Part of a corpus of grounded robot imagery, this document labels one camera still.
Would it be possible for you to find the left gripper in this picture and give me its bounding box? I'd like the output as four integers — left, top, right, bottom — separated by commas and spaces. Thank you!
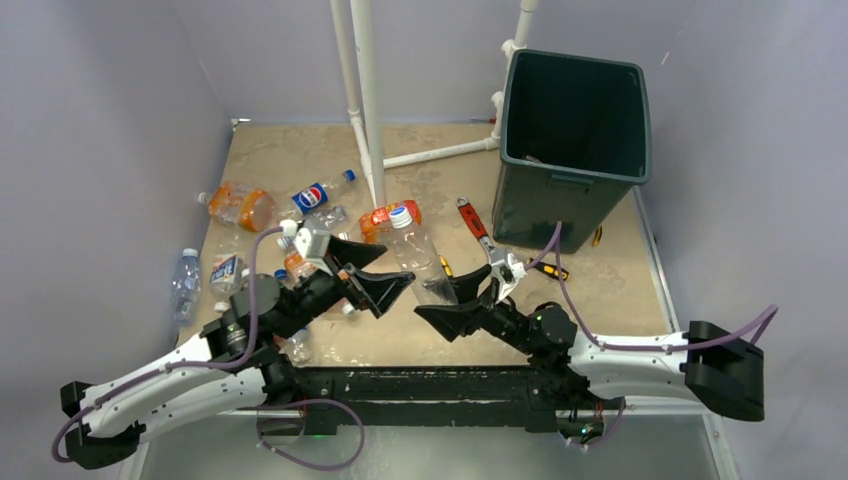
276, 234, 415, 339

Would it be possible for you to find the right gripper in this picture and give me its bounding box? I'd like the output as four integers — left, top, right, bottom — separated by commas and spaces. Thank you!
416, 264, 537, 355

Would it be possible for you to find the large clear crushed bottle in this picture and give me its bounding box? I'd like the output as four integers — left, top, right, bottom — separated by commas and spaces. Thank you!
389, 206, 458, 306

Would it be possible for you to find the red label squat bottle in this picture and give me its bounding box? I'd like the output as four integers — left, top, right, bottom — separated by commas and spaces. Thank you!
358, 199, 422, 244

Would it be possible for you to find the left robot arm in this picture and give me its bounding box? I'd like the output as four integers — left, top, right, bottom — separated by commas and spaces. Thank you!
51, 236, 415, 470

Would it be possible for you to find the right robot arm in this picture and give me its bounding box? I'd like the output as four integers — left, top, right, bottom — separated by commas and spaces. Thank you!
415, 267, 765, 422

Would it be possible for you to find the dark green plastic bin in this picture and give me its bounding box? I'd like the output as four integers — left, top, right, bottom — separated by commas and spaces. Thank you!
492, 49, 652, 254

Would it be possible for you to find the yellow black screwdriver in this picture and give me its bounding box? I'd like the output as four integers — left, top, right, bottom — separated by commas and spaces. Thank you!
439, 256, 454, 278
524, 260, 570, 281

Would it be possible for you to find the red adjustable wrench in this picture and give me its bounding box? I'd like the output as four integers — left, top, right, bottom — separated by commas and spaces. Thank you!
456, 197, 497, 264

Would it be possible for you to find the pepsi bottle near base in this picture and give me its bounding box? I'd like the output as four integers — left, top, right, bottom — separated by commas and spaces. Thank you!
280, 328, 312, 365

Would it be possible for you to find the orange label bottle far left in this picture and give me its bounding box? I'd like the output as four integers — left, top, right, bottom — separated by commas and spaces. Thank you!
197, 182, 276, 233

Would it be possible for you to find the blue white label bottle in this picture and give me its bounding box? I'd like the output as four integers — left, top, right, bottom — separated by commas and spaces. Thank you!
209, 238, 246, 300

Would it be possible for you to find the clear water bottle left edge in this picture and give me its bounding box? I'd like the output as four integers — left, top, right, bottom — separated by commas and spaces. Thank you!
171, 248, 201, 327

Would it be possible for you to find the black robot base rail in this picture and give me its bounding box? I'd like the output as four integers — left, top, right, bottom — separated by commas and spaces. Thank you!
235, 357, 627, 439

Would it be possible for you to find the white pvc pipe frame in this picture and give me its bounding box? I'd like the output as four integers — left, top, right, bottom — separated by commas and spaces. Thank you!
330, 0, 506, 207

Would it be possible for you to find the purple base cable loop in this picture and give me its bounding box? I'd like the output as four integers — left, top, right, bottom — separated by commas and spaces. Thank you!
255, 397, 366, 472

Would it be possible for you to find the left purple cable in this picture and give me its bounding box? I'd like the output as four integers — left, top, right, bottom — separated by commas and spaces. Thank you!
51, 225, 286, 464

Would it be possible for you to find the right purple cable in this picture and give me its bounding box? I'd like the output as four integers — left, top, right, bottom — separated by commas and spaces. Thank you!
526, 221, 780, 354

